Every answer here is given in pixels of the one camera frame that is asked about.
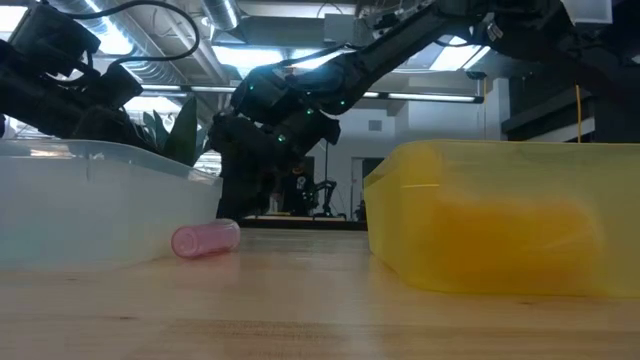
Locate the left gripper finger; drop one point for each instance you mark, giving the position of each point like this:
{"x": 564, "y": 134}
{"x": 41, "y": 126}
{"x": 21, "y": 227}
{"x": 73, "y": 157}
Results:
{"x": 115, "y": 127}

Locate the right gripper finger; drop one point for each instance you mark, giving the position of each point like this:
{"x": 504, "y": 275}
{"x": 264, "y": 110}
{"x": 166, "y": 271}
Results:
{"x": 234, "y": 192}
{"x": 265, "y": 192}

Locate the black background robot arm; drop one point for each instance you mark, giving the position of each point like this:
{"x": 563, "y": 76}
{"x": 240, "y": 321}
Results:
{"x": 330, "y": 189}

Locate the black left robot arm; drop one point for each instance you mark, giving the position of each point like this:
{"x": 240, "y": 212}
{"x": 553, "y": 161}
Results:
{"x": 6, "y": 90}

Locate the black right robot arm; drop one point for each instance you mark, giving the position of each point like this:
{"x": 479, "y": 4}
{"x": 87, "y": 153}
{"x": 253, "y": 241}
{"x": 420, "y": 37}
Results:
{"x": 390, "y": 45}

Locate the pink pill bottle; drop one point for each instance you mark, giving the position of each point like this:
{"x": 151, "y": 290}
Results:
{"x": 200, "y": 241}

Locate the clear plastic bin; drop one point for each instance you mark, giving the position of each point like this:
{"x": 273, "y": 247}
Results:
{"x": 100, "y": 215}

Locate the yellow plastic bin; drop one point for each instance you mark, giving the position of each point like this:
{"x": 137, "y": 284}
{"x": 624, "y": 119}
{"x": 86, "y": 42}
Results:
{"x": 400, "y": 240}

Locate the person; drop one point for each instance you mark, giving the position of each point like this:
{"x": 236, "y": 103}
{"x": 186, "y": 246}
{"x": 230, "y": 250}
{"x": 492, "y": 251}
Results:
{"x": 300, "y": 192}

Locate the green plant in white pot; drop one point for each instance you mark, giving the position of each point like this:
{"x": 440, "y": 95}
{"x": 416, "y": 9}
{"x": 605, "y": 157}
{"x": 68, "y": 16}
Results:
{"x": 182, "y": 135}

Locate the ceiling tube light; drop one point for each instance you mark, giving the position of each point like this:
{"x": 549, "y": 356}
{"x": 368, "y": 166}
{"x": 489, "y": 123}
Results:
{"x": 430, "y": 97}

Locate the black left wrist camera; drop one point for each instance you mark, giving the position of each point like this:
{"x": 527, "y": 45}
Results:
{"x": 118, "y": 84}

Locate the black metal table frame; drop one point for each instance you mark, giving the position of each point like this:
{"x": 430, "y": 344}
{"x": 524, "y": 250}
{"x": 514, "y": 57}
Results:
{"x": 310, "y": 224}

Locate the grey wall vent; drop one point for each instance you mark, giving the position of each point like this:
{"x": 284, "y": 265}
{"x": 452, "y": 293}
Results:
{"x": 375, "y": 125}

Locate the silver ceiling duct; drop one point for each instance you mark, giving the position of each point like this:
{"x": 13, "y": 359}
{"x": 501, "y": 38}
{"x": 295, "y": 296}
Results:
{"x": 222, "y": 12}

